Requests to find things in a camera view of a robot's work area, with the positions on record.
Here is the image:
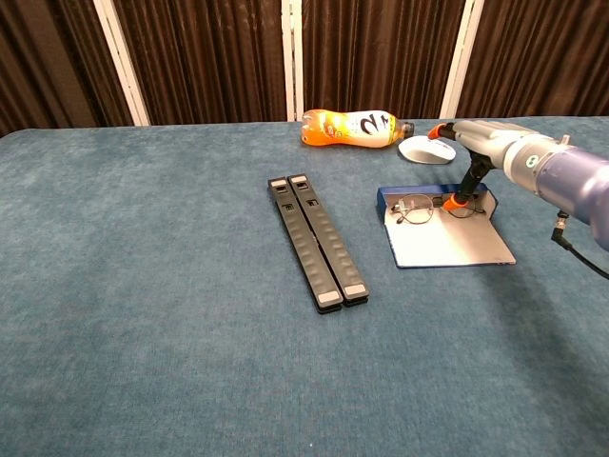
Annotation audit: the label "thin wire eyeglasses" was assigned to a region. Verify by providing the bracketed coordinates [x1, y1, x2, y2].
[390, 192, 486, 226]

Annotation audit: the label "brown pleated curtain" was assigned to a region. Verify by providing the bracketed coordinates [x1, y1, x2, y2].
[456, 0, 609, 119]
[113, 0, 289, 126]
[302, 0, 465, 120]
[0, 0, 134, 137]

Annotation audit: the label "black folding laptop stand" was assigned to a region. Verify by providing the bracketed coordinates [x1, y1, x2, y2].
[267, 173, 371, 315]

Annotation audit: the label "orange soda bottle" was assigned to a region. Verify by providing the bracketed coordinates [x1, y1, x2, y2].
[301, 109, 416, 149]

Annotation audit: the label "blue glasses case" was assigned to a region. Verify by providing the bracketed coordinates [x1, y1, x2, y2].
[377, 183, 518, 269]

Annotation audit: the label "white frame pole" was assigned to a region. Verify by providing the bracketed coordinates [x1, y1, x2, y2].
[92, 0, 151, 127]
[438, 0, 486, 120]
[281, 0, 305, 123]

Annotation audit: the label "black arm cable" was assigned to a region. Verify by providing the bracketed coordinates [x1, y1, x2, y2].
[550, 211, 609, 282]

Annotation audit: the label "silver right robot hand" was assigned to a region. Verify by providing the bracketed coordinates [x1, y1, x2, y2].
[426, 119, 524, 211]

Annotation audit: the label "white computer mouse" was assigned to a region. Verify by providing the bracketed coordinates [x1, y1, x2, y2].
[397, 134, 457, 166]

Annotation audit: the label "teal table cloth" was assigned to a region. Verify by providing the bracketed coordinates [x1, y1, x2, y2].
[0, 116, 609, 457]

